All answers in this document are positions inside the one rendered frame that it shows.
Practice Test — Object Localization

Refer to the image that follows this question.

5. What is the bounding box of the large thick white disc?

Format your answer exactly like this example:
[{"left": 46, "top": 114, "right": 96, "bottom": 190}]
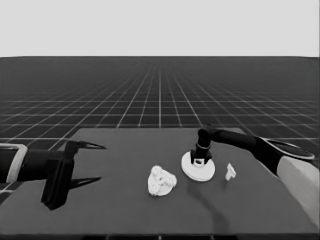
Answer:
[{"left": 180, "top": 150, "right": 216, "bottom": 183}]

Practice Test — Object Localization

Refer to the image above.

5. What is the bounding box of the small white T-shaped piece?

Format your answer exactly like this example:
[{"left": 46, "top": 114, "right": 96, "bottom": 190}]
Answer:
[{"left": 224, "top": 162, "right": 237, "bottom": 182}]

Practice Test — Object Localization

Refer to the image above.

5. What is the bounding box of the white round carrier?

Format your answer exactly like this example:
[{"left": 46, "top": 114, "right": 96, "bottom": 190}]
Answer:
[{"left": 147, "top": 165, "right": 178, "bottom": 197}]

